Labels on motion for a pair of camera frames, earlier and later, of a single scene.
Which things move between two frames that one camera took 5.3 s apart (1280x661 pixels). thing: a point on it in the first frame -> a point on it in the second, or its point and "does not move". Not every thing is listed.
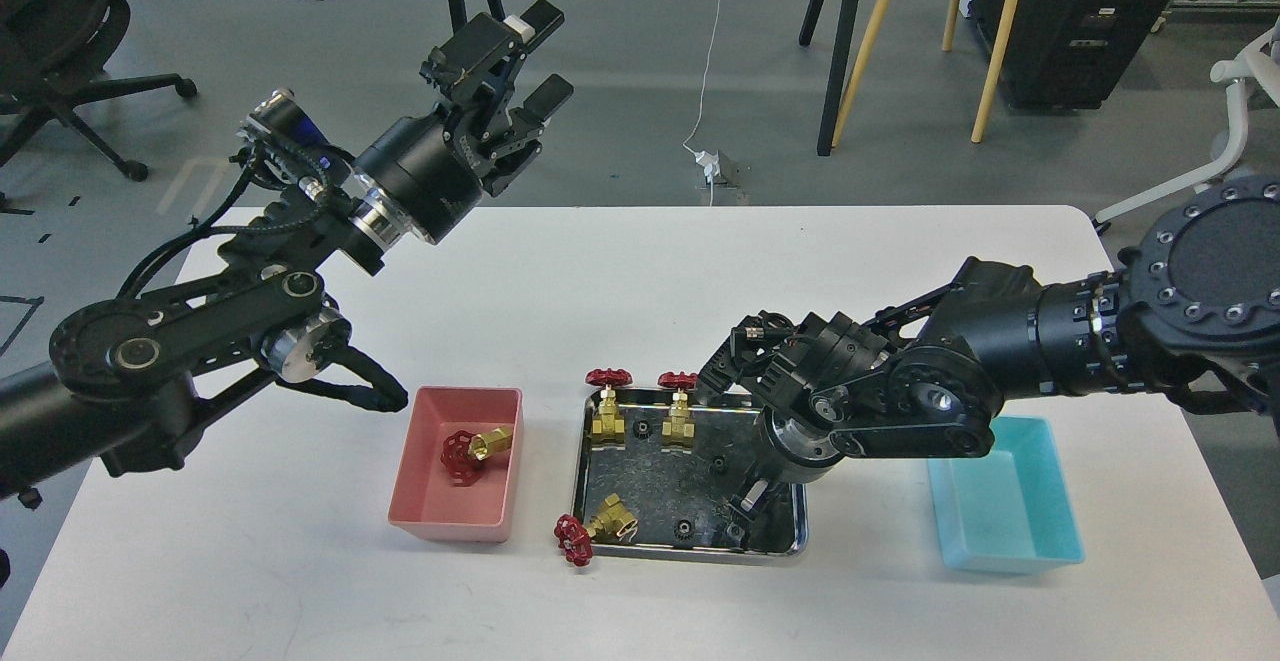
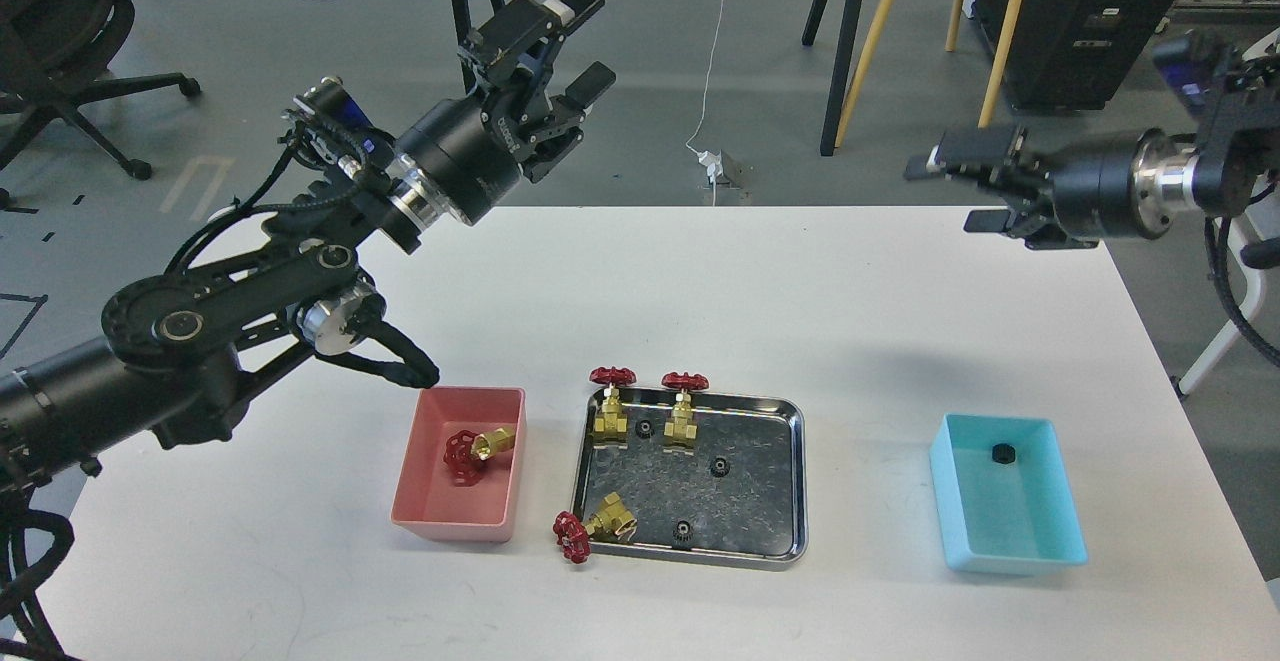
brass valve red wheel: x=463 y=451 does not move
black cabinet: x=1088 y=9 does not move
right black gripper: x=782 y=366 -> x=1086 y=187
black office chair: x=58 y=28 does not move
